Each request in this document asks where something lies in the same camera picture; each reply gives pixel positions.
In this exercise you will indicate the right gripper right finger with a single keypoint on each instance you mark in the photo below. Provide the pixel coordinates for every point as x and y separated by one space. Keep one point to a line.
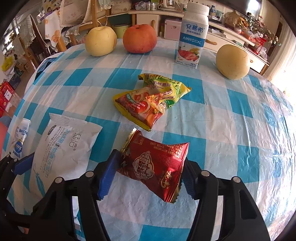
225 199

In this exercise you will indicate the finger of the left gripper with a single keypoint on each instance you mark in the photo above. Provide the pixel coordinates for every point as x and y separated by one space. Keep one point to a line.
23 165

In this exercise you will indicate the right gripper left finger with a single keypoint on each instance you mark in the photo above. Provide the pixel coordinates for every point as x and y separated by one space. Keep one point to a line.
53 215

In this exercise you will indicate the crushed white plastic bottle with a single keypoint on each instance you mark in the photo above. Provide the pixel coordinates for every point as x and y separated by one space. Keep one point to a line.
21 132

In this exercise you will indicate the pink plastic basin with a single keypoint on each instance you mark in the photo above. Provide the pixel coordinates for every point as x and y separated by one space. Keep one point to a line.
3 138

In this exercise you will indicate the white wet wipes pack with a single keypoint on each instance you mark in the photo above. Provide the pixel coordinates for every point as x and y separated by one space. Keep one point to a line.
63 151

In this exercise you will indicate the dark red snack wrapper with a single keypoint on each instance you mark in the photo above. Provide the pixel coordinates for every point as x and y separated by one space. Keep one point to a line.
158 166

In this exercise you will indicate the yellow orange snack bag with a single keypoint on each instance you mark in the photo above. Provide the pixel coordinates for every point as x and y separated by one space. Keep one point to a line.
142 106

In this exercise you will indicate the green yellow snack bag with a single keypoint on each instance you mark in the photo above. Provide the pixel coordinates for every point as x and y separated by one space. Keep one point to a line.
163 90

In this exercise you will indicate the green trash can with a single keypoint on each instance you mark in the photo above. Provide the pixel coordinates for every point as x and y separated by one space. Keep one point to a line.
120 29

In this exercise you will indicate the red gift bags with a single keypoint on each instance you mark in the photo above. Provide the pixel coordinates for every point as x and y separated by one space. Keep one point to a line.
6 103

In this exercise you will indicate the yellow plastic bag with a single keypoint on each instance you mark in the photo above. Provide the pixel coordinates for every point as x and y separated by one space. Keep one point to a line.
7 63

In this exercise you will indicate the dark wooden chair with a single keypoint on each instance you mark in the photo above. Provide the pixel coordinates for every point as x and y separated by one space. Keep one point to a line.
35 47

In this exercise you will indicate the blue checkered tablecloth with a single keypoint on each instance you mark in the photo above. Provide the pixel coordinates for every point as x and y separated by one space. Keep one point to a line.
243 128

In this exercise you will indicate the dining table with cloth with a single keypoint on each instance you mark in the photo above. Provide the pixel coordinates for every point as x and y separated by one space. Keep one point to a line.
53 31

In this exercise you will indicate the yellow pear left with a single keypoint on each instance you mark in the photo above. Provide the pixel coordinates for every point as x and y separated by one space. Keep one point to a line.
100 41

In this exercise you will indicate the yellow pear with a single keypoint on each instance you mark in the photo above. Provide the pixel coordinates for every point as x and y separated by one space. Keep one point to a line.
232 62
100 41

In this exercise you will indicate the wooden chair with cushion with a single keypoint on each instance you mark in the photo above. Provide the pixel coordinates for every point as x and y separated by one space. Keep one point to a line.
73 14

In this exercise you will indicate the yellow pear right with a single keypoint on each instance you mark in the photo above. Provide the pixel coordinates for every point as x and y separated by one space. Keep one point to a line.
232 62

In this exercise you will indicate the red apple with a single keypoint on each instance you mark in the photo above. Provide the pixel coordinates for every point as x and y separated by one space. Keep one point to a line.
139 39

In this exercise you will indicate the white tv cabinet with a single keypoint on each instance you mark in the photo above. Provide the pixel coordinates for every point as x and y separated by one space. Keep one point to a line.
215 40

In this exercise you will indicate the white yogurt drink bottle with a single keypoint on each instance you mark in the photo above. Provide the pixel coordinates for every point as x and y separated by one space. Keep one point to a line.
194 29

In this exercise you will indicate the golden ornament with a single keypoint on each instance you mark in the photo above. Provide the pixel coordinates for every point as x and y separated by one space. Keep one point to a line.
233 19

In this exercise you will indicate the pink storage box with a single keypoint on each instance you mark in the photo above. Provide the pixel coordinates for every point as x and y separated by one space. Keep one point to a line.
172 29

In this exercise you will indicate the electric kettle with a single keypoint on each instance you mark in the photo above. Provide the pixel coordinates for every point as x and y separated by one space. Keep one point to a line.
167 5

